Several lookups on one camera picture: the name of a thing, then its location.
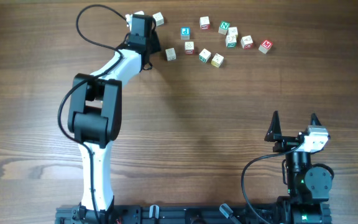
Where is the wooden block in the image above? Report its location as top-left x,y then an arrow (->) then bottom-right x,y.
165,48 -> 177,61
152,12 -> 164,26

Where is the red edged picture block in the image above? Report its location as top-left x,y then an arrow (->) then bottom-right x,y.
185,42 -> 195,55

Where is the red M letter block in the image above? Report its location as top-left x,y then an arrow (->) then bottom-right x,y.
259,40 -> 273,54

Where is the yellow picture block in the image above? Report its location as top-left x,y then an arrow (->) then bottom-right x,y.
211,54 -> 224,68

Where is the red edged white block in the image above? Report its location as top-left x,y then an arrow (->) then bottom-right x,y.
241,35 -> 254,49

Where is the red edged top block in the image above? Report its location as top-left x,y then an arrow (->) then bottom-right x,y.
200,16 -> 211,30

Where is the green edged N block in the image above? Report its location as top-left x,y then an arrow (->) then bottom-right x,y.
225,35 -> 237,48

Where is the green edged picture block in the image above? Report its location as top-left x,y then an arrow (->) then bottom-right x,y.
199,49 -> 211,63

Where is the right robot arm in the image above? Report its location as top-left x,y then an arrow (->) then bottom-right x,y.
265,111 -> 334,224

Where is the green N letter block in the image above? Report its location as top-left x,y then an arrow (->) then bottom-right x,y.
218,21 -> 231,35

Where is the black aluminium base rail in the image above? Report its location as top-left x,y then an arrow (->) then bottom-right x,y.
55,203 -> 333,224

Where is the white picture block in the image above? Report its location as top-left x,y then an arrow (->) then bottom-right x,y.
227,27 -> 238,37

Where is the blue P letter block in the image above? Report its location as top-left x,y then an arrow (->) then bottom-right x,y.
180,27 -> 190,40

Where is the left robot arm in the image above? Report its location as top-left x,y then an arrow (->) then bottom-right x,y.
55,12 -> 161,223

